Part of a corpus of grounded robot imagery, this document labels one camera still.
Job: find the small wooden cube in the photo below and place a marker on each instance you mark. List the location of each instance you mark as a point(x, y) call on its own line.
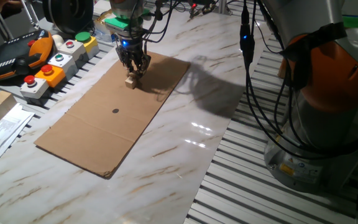
point(132, 74)
point(130, 83)

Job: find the black orange teach pendant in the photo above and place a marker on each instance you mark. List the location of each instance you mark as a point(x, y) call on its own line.
point(14, 59)

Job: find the white box green button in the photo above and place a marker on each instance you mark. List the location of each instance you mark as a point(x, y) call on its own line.
point(64, 63)

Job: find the brown cardboard sheet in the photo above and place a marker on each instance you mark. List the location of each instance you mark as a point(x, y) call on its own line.
point(110, 130)

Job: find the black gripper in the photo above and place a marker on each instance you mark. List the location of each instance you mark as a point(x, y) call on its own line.
point(132, 49)

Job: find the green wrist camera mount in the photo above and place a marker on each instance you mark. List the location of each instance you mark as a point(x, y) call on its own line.
point(117, 22)

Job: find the white marble pattern mat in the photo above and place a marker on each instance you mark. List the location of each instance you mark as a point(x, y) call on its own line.
point(172, 140)

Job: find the white carton box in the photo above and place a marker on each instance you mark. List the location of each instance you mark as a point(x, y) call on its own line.
point(101, 6)

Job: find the black round spool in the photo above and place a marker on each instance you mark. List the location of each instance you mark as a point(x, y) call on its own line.
point(70, 14)

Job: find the yellow box green mushroom button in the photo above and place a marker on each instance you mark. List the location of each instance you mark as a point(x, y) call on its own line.
point(90, 45)

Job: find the small tan cardboard box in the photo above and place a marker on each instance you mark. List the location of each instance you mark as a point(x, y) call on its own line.
point(99, 23)

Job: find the silver upright pole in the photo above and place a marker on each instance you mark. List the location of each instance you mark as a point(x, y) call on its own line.
point(223, 6)

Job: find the white box small red button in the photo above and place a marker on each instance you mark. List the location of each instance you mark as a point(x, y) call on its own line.
point(73, 49)

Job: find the orange box red button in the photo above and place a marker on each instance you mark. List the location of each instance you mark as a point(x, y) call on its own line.
point(52, 77)

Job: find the white box red emergency button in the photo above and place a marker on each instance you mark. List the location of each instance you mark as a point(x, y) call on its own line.
point(34, 88)

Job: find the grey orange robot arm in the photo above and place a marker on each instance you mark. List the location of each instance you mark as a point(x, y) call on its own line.
point(331, 81)

